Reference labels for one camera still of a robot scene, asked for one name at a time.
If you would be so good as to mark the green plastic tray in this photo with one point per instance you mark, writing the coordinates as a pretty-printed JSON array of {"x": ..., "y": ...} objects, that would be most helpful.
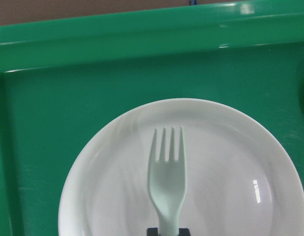
[{"x": 63, "y": 80}]

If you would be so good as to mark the mint green plastic fork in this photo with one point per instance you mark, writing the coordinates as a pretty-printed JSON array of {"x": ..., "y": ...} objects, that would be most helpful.
[{"x": 167, "y": 182}]

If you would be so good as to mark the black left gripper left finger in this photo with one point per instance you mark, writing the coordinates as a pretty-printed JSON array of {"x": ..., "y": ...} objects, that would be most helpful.
[{"x": 152, "y": 232}]

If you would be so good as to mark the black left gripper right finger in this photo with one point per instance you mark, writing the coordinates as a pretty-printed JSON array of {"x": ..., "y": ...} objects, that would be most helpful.
[{"x": 184, "y": 232}]

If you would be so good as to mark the white round plate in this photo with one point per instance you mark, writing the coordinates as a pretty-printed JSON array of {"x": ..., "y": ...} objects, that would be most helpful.
[{"x": 240, "y": 180}]

